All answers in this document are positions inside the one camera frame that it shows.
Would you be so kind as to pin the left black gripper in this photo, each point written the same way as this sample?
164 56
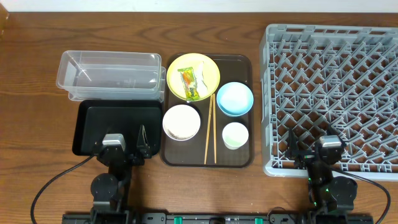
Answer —
123 157

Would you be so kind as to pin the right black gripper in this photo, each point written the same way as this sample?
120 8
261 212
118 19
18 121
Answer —
308 157

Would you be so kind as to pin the white bowl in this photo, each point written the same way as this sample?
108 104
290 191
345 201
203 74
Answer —
181 122

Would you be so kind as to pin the white cup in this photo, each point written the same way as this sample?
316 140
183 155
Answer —
235 135

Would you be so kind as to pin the wooden chopstick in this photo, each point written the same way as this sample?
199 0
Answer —
214 127
208 129

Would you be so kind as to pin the green snack wrapper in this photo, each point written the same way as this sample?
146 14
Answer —
189 83

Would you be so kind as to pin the light blue bowl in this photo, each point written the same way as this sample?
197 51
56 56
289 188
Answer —
234 99

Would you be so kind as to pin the white tissue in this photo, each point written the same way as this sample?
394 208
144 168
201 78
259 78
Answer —
202 89

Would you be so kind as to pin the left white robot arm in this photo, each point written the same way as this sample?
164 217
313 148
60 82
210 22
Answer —
110 190

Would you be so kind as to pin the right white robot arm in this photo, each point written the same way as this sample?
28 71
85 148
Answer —
333 197

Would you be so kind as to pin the grey dishwasher rack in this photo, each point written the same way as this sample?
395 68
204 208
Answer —
313 77

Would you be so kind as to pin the black plastic tray bin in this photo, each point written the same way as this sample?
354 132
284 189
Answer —
96 118

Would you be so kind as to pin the dark brown serving tray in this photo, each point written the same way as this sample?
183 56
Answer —
202 150

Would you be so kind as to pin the clear plastic bin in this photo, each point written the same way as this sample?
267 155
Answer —
106 75

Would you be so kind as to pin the yellow plate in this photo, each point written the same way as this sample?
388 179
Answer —
211 74

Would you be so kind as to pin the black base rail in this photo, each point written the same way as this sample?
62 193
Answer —
162 218

